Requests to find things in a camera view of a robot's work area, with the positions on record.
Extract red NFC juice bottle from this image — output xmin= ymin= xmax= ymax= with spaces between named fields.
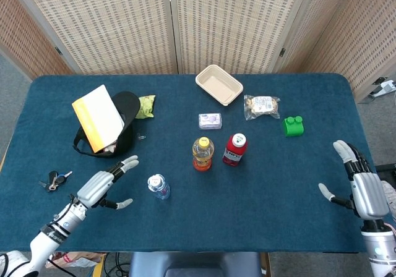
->
xmin=222 ymin=133 xmax=248 ymax=168

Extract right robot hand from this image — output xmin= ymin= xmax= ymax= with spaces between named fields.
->
xmin=318 ymin=140 xmax=390 ymax=221

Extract red and white bag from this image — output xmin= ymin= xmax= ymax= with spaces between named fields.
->
xmin=46 ymin=252 xmax=100 ymax=268

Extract clear water bottle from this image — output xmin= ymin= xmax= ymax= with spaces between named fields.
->
xmin=147 ymin=174 xmax=171 ymax=200

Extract black floor cables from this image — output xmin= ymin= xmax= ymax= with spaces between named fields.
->
xmin=103 ymin=252 xmax=132 ymax=276

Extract white power strip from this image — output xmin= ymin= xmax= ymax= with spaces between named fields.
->
xmin=369 ymin=77 xmax=396 ymax=97

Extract green snack packet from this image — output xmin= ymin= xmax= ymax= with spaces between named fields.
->
xmin=137 ymin=95 xmax=156 ymax=119

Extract small purple tissue pack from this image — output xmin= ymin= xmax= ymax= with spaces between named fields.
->
xmin=198 ymin=113 xmax=223 ymax=130

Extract yellow and white booklet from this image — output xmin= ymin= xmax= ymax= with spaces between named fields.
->
xmin=71 ymin=84 xmax=126 ymax=153

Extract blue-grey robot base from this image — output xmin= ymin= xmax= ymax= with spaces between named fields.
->
xmin=128 ymin=252 xmax=267 ymax=277

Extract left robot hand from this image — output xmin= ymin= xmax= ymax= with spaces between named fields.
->
xmin=76 ymin=155 xmax=140 ymax=210

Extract green toy brick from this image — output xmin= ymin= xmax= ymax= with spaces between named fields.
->
xmin=282 ymin=116 xmax=304 ymax=138

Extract beige food tray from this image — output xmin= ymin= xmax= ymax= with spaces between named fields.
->
xmin=195 ymin=64 xmax=244 ymax=107

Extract orange iced tea bottle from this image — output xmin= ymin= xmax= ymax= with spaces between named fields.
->
xmin=192 ymin=137 xmax=215 ymax=173

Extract woven folding screen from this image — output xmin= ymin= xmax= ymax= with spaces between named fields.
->
xmin=0 ymin=0 xmax=396 ymax=101

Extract bunch of keys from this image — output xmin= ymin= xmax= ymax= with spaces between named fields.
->
xmin=38 ymin=170 xmax=74 ymax=193

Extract clear bag of snacks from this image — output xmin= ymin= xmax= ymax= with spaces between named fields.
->
xmin=243 ymin=95 xmax=282 ymax=121

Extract blue table cloth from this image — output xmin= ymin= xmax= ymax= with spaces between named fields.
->
xmin=0 ymin=74 xmax=377 ymax=253

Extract black baseball cap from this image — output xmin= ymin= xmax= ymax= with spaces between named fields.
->
xmin=72 ymin=91 xmax=141 ymax=158

